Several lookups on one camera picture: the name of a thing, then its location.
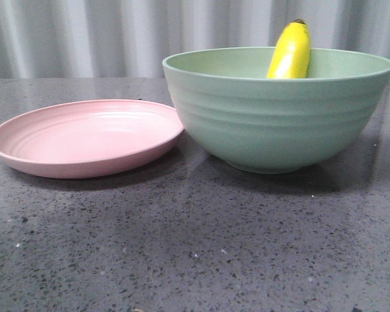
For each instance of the yellow banana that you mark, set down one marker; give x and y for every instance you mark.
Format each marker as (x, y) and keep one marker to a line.
(291, 56)

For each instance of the green ribbed bowl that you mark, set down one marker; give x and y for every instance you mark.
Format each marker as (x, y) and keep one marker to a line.
(271, 126)

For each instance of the pink plate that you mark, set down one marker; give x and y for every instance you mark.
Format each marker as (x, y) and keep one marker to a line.
(89, 138)

